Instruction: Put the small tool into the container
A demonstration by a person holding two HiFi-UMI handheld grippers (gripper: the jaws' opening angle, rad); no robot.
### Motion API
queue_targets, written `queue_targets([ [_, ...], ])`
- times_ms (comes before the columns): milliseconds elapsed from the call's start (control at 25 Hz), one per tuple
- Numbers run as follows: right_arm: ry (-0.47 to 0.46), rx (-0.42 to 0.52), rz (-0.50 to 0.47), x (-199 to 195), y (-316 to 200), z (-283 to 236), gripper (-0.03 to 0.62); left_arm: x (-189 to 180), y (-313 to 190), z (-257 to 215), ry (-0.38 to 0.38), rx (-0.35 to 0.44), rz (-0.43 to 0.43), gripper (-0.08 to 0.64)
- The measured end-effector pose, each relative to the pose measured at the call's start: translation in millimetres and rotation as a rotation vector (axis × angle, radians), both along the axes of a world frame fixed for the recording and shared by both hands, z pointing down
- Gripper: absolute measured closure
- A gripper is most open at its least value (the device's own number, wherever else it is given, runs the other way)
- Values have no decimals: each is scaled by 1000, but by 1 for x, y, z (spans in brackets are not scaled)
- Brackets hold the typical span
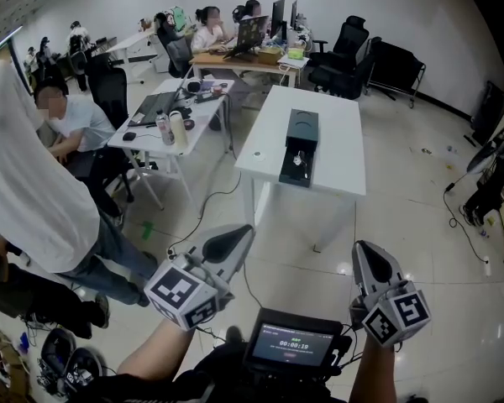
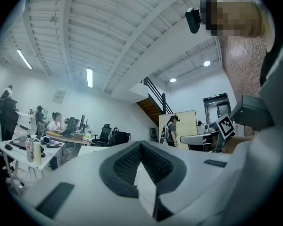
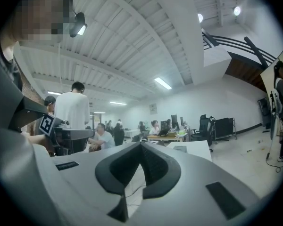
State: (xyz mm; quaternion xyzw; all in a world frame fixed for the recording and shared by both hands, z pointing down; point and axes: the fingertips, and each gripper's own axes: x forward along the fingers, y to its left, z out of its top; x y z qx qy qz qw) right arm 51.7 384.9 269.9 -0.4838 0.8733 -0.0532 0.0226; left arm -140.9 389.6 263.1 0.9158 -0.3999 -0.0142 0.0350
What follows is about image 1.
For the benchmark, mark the black computer mouse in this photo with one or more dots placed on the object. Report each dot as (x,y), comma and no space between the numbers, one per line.
(129,136)

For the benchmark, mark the black computer monitor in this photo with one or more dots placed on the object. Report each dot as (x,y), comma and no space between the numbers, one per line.
(278,15)
(294,14)

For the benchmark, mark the green tissue box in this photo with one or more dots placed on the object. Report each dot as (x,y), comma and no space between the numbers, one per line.
(295,53)

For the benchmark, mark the person's right forearm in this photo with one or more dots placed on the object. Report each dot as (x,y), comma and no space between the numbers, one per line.
(371,376)

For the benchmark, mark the dark green container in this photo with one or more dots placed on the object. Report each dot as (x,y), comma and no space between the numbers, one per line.
(303,126)

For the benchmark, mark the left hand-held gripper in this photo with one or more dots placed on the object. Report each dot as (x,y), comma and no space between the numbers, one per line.
(180,294)

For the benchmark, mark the black office chair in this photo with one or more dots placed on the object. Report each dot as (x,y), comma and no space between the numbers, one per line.
(350,40)
(363,71)
(109,90)

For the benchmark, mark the black open laptop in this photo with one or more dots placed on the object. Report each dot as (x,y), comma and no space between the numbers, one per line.
(157,105)

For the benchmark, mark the spare gripper equipment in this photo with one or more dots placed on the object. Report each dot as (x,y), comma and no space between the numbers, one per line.
(67,363)

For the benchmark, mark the laptop with stickers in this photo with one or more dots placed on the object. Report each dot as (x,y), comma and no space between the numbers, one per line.
(251,32)

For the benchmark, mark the person's black shoe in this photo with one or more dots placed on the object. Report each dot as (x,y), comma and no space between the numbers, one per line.
(234,335)

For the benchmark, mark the black chair with grey cushion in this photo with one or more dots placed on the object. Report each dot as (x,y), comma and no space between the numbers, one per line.
(174,50)

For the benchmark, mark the black chest-mounted monitor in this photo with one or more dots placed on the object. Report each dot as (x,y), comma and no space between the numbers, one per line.
(293,344)

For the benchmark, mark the cream thermos bottle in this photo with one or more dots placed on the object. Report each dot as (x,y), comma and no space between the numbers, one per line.
(178,129)

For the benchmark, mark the black flat panel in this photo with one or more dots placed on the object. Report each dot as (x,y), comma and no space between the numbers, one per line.
(489,111)

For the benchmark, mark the white table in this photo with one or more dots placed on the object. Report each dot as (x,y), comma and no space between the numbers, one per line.
(340,141)

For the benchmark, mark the wooden desk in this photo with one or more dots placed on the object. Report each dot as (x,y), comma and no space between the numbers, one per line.
(218,60)

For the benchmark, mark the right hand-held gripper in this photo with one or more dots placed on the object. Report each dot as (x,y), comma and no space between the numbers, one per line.
(397,311)

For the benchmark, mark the white headphones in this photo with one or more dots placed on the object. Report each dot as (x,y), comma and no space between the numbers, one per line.
(193,86)

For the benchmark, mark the black folding cot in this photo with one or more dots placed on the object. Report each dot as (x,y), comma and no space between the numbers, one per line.
(397,67)

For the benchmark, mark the small silver tool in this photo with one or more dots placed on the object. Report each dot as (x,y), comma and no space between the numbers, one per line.
(298,158)

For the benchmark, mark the white desk with laptop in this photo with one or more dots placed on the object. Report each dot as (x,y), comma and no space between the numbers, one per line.
(206,113)

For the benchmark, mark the cardboard box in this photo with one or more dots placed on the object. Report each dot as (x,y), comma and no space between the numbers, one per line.
(269,55)

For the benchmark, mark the standing fan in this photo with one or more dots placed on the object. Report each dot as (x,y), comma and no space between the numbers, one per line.
(487,153)

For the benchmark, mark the round white table grommet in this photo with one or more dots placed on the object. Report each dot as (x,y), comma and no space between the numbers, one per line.
(258,155)

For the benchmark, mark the person's black clothing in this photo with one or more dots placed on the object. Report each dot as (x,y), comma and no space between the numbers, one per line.
(201,382)

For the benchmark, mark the person's left forearm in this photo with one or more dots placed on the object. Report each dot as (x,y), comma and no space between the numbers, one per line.
(157,353)

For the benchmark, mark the clear bottle red label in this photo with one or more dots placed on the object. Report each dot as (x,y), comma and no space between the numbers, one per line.
(165,129)

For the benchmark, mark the green floor tape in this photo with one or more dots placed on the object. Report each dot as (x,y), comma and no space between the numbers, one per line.
(147,230)

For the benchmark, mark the green backpack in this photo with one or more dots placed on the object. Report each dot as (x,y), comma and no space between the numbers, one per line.
(177,18)

